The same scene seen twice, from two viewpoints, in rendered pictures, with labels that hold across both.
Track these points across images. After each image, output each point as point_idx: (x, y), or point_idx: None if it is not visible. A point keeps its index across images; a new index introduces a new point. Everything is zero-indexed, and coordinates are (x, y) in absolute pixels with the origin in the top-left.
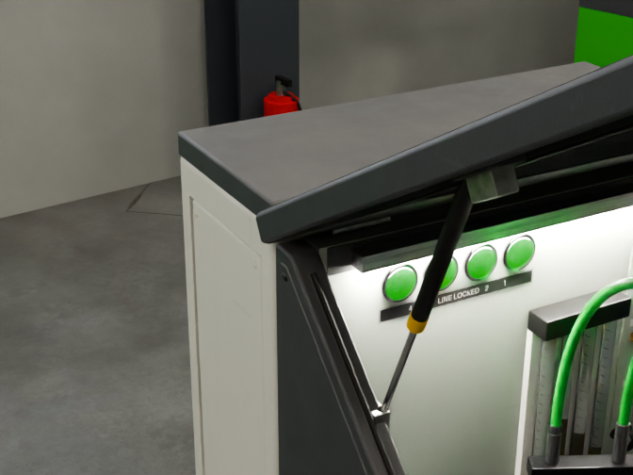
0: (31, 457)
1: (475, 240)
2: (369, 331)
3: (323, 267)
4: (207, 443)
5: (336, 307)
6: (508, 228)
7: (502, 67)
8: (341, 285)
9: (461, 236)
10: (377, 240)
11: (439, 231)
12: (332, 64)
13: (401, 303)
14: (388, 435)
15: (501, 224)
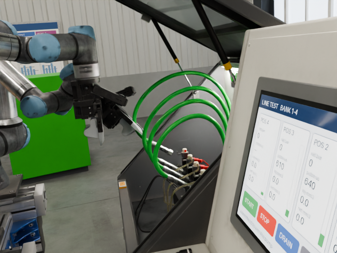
0: None
1: (233, 66)
2: (230, 88)
3: (220, 62)
4: None
5: (212, 71)
6: (238, 65)
7: None
8: (226, 71)
9: (231, 63)
10: (229, 60)
11: (233, 61)
12: None
13: (233, 83)
14: (190, 96)
15: (237, 63)
